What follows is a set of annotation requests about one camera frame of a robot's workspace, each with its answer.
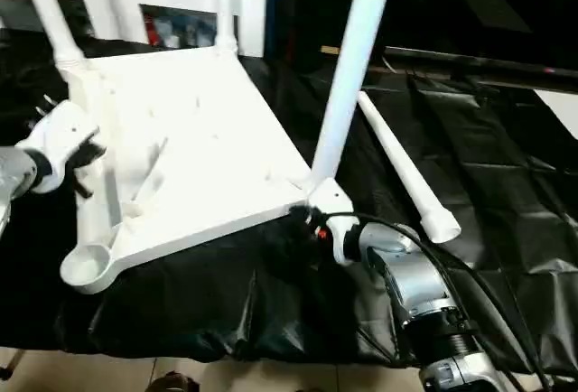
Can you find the white plastic table leg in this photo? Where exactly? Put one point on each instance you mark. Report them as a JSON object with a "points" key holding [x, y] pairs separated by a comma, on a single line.
{"points": [[406, 161], [226, 8], [352, 71], [49, 17]]}

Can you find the small tan label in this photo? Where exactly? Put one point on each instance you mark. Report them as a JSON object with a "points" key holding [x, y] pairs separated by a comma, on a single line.
{"points": [[329, 49]]}

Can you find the black plastic mat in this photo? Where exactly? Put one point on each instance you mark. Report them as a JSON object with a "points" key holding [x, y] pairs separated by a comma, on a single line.
{"points": [[293, 301]]}

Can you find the white plastic table top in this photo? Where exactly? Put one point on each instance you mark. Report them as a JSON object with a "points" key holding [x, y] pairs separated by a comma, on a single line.
{"points": [[189, 139]]}

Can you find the white flat board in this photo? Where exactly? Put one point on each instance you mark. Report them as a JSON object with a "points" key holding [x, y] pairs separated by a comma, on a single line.
{"points": [[560, 114]]}

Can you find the black metal stand frame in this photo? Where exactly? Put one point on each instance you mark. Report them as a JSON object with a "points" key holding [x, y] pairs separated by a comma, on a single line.
{"points": [[11, 362]]}

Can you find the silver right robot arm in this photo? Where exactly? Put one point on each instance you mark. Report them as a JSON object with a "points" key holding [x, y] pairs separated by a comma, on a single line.
{"points": [[415, 274]]}

